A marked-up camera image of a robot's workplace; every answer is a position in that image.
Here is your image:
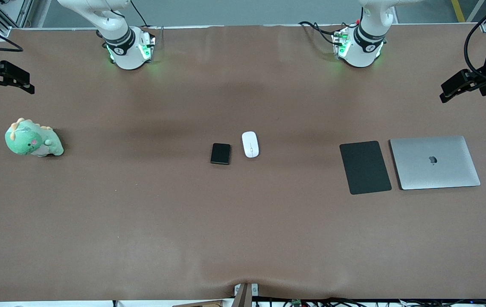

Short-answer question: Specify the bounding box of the black phone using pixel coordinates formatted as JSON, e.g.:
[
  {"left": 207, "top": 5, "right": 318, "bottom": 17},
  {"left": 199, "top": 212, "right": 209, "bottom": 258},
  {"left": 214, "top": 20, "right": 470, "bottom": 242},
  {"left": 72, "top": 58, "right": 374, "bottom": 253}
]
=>
[{"left": 210, "top": 143, "right": 231, "bottom": 165}]

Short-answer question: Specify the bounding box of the white computer mouse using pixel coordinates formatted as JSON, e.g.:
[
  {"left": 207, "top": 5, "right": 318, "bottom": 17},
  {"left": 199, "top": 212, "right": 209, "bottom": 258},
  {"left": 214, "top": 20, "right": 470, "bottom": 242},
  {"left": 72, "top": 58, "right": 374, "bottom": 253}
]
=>
[{"left": 242, "top": 131, "right": 260, "bottom": 159}]

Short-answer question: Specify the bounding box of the brown bar with white bracket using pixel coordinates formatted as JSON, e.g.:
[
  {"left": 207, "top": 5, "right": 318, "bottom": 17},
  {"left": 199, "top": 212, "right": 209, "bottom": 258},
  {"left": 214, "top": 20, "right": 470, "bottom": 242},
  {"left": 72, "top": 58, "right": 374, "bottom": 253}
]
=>
[{"left": 233, "top": 282, "right": 259, "bottom": 307}]

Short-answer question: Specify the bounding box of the silver laptop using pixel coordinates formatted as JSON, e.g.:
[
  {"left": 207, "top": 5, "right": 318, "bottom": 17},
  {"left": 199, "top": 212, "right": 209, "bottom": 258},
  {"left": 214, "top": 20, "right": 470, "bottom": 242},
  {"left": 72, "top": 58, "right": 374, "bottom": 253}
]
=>
[{"left": 389, "top": 136, "right": 481, "bottom": 191}]

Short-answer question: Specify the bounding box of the brown table cover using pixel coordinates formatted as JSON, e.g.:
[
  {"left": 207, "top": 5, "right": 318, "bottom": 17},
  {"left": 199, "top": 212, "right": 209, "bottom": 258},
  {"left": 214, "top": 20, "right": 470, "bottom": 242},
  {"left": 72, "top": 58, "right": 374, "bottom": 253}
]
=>
[{"left": 0, "top": 23, "right": 486, "bottom": 301}]

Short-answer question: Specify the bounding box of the black mouse pad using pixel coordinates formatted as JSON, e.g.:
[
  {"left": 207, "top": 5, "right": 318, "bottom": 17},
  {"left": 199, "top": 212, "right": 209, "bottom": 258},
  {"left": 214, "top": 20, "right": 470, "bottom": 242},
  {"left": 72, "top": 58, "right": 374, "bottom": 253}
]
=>
[{"left": 339, "top": 140, "right": 393, "bottom": 195}]

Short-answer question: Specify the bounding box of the green dinosaur plush toy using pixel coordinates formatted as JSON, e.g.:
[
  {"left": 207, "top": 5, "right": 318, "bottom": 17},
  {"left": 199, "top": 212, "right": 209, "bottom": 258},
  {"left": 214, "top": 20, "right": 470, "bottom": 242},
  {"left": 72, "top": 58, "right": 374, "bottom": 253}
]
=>
[{"left": 4, "top": 118, "right": 65, "bottom": 157}]

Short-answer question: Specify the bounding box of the black base cable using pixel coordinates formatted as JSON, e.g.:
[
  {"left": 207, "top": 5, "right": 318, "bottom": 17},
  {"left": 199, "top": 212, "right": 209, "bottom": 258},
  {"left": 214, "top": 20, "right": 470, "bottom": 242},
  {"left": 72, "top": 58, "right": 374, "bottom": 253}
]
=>
[{"left": 298, "top": 19, "right": 356, "bottom": 45}]

